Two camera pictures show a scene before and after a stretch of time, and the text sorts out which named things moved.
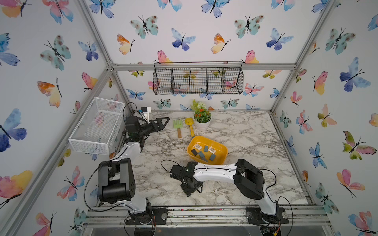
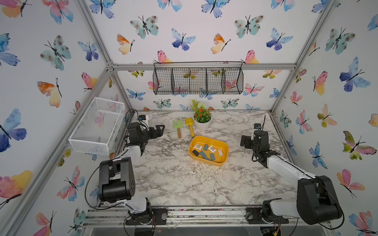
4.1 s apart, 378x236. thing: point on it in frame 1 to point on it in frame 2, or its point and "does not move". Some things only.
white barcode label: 198,146 does not move
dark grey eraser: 193,151 does not move
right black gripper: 186,192 to 248,138
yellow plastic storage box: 207,150 does not move
